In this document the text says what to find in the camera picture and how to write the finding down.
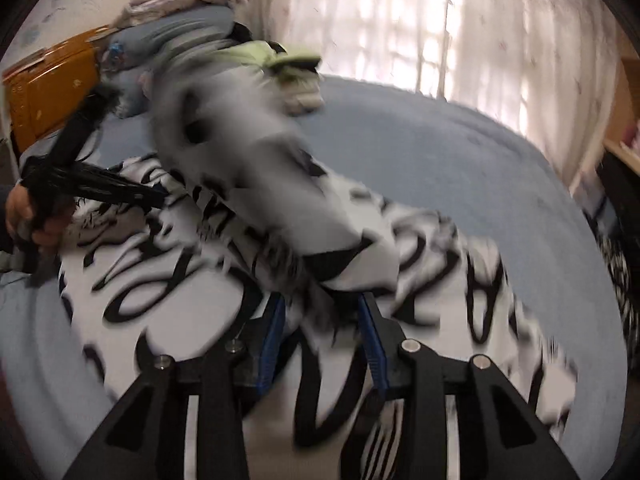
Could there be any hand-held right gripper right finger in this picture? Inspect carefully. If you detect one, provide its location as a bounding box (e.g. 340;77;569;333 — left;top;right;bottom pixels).
340;292;581;480

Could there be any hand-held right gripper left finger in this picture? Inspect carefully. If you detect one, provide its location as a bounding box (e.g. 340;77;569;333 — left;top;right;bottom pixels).
62;295;288;480

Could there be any dark black cloth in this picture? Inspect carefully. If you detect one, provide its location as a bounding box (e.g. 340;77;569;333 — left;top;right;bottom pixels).
595;150;640;261

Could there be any black white patterned cloth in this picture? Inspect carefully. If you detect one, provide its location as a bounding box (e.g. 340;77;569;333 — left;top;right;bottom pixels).
597;240;640;361

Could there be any orange wooden bed frame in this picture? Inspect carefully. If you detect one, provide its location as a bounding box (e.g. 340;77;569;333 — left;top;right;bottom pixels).
2;25;108;156

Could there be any light green jacket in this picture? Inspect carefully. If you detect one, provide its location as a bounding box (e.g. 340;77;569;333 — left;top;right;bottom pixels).
220;40;323;91

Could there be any person's left hand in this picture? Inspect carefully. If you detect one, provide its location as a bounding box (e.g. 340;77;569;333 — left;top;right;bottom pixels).
5;182;73;256

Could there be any black white printed jacket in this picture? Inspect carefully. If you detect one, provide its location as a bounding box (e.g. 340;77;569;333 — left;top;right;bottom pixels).
57;50;581;480

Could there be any blue bed blanket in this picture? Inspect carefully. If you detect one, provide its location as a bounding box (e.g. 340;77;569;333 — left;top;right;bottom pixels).
0;72;631;480

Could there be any person's left forearm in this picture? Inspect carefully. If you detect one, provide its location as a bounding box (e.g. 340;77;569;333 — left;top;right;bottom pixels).
0;185;26;273

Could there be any white sheer curtain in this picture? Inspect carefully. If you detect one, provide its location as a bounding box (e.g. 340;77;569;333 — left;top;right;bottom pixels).
250;0;621;181

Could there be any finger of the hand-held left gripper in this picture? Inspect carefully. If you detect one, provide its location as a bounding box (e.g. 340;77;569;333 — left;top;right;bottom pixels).
70;182;168;211
75;160;168;201

